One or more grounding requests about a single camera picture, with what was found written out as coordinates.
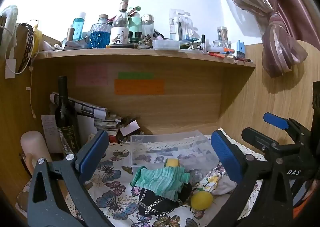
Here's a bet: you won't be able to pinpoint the white floral cloth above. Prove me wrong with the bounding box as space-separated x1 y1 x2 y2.
200 165 237 195

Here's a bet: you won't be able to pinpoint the green pump bottle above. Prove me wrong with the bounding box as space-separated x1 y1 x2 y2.
128 5 143 40

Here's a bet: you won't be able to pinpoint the clear plastic storage box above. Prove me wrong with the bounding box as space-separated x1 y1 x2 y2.
129 130 220 170

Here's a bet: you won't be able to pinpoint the clear bottle with white label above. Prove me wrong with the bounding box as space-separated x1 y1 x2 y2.
110 0 131 47

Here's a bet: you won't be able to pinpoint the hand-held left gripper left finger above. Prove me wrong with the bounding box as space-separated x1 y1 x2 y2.
27 129 115 227

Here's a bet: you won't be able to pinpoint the orange sticky note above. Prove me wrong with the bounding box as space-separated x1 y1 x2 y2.
114 79 165 95

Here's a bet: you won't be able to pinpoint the clear pencil tube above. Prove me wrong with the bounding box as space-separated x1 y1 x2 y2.
217 26 229 42

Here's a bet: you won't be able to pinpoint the butterfly printed tablecloth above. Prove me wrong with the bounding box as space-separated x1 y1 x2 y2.
67 128 268 227

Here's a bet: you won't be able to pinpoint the blue pencil sharpener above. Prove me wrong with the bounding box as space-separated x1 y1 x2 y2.
236 40 246 59

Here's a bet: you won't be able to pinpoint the yellow headband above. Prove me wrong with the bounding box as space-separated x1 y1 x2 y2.
33 28 42 52

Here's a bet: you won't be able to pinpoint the glass jar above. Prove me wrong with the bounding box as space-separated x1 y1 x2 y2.
212 40 229 52

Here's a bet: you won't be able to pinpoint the beige cylinder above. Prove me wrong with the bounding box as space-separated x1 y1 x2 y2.
20 131 53 176

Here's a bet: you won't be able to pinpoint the rolled newspaper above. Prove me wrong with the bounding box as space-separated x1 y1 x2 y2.
49 92 108 120

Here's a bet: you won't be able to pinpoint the orange clothing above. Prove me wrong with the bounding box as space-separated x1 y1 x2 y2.
291 187 317 219

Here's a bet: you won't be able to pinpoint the blue liquid plastic bottle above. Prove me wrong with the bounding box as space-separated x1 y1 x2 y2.
73 12 86 41

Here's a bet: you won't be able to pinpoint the black and gold tube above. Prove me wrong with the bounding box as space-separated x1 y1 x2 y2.
105 43 139 49

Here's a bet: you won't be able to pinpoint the silver capped clear bottle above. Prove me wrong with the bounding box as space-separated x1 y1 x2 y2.
141 14 154 42

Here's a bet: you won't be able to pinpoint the wooden shelf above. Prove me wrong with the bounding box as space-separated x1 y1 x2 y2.
33 47 256 69

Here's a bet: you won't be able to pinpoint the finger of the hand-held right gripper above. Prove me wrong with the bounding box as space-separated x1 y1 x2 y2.
241 127 280 160
263 112 313 147

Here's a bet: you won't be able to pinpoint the silver sequin pouch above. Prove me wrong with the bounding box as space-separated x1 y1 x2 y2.
189 169 204 184

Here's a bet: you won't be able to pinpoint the green sticky note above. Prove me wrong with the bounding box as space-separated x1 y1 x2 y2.
118 72 154 80

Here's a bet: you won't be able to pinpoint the green striped cloth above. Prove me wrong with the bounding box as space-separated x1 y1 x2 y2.
131 166 191 199

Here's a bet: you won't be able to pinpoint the pink sticky note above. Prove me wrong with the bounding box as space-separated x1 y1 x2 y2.
76 65 109 86

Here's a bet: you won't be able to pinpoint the stack of books and papers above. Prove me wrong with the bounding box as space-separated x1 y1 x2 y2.
94 114 123 143

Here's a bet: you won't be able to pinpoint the white charger with cable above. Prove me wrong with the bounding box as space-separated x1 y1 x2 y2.
0 19 40 117

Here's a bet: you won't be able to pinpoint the dark wine bottle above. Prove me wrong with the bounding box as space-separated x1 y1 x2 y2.
54 76 81 156

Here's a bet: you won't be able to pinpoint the pink curtain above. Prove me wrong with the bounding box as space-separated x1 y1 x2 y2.
209 0 320 79

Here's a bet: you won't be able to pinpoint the blue crystal glass bottle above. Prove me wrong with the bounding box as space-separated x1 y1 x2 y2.
90 14 112 48

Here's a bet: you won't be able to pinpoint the packaged brushes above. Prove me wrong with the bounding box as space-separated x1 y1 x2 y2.
169 9 195 41

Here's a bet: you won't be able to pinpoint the black cloth with chain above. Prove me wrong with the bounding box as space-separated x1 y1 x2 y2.
138 184 193 216

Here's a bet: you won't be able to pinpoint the white fluffy headband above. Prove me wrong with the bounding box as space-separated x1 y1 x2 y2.
0 5 19 43

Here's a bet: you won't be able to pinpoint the brown patterned headband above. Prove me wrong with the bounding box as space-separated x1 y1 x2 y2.
17 23 36 74

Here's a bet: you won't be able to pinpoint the white paper slip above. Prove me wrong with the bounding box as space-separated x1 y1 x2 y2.
41 115 60 154

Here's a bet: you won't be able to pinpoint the clear lidded flat box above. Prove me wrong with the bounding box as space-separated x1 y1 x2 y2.
152 39 181 50

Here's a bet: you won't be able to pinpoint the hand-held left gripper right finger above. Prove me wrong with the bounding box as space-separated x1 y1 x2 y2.
207 129 293 227

